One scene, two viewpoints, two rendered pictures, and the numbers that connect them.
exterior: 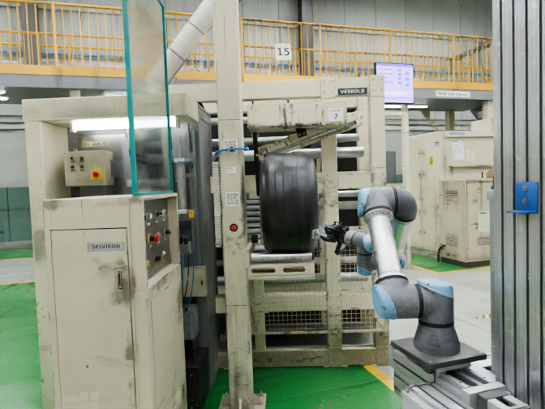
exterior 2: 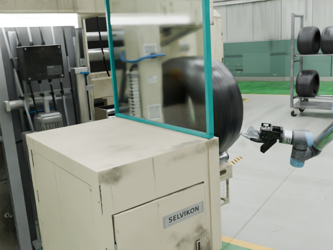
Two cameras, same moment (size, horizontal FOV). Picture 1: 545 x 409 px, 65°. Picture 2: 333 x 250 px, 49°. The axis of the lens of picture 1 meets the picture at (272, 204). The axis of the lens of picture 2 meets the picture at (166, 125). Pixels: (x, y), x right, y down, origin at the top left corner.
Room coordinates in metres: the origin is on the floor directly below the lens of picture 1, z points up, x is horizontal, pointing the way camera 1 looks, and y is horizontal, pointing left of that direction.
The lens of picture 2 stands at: (0.94, 1.28, 1.55)
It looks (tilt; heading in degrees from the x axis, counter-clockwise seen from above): 13 degrees down; 322
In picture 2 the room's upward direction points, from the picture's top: 4 degrees counter-clockwise
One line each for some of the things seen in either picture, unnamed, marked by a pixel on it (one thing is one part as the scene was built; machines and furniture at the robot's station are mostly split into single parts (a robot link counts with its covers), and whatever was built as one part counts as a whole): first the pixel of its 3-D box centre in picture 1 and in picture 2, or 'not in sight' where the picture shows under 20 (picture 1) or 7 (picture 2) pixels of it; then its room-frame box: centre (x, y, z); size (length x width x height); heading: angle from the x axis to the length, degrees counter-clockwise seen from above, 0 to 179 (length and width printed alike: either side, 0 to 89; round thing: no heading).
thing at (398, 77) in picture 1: (394, 83); not in sight; (5.94, -1.74, 2.60); 0.60 x 0.05 x 0.55; 107
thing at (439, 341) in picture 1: (435, 332); not in sight; (1.44, -0.55, 0.77); 0.15 x 0.15 x 0.10
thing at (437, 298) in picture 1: (433, 299); not in sight; (1.44, -0.54, 0.88); 0.13 x 0.12 x 0.14; 89
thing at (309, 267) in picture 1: (281, 268); (203, 175); (2.29, -0.03, 0.84); 0.36 x 0.09 x 0.06; 88
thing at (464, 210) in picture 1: (477, 221); not in sight; (6.30, -3.03, 0.62); 0.91 x 0.58 x 1.25; 107
